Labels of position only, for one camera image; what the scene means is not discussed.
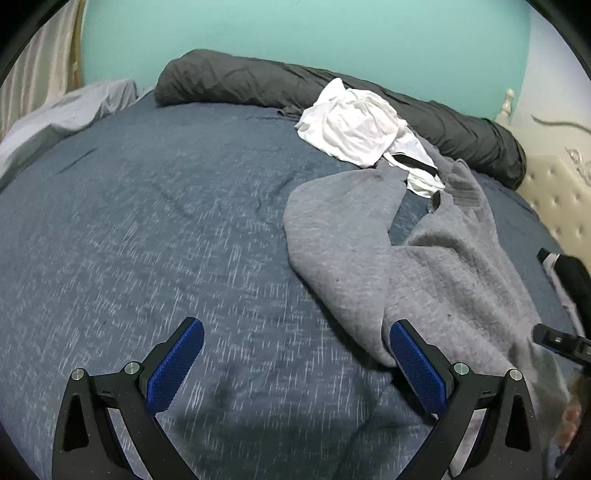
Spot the black and white folded garment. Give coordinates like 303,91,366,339
537,248,591,333

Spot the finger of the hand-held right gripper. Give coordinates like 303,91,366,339
532,323,591,365

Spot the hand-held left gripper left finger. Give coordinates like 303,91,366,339
52,317,205,480

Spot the cream tufted headboard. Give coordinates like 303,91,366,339
494,89,591,264

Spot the white garment with black band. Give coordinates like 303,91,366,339
294,78,446,199

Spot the beige curtain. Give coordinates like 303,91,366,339
0,0,86,134

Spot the grey knit sweater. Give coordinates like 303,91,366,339
283,138,578,467

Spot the blue heathered bed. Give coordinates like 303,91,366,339
0,88,583,480

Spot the dark grey rolled duvet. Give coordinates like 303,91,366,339
154,48,527,190

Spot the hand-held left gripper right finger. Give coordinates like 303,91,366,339
389,320,546,480

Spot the light grey cloth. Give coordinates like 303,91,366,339
0,79,139,190

